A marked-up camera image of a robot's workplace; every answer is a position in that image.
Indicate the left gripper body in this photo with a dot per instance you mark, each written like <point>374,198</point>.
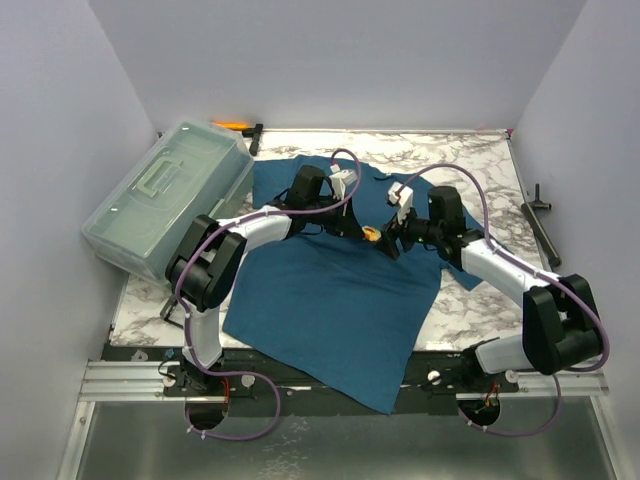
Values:
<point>333,221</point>

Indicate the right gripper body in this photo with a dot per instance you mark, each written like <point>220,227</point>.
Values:
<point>395,236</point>

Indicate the colourful plush flower brooch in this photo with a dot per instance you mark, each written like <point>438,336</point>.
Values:
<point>371,234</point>

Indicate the blue t-shirt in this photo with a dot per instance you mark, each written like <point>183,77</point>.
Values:
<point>336,309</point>

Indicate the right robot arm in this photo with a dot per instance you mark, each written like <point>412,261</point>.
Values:
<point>559,316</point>

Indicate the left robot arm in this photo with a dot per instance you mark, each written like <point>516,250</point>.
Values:
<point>204,266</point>

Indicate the black clamp bar right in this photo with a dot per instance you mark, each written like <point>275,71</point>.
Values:
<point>529,210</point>

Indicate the clear plastic storage box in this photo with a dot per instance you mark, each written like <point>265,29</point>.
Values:
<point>193,169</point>

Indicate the orange tool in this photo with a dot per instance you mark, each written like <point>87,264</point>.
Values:
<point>231,125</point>

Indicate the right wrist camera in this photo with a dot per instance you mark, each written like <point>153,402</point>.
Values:
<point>401,198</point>

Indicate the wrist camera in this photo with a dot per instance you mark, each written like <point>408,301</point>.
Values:
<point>340,180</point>
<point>401,198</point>

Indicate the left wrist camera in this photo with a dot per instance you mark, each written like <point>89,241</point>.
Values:
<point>340,180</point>

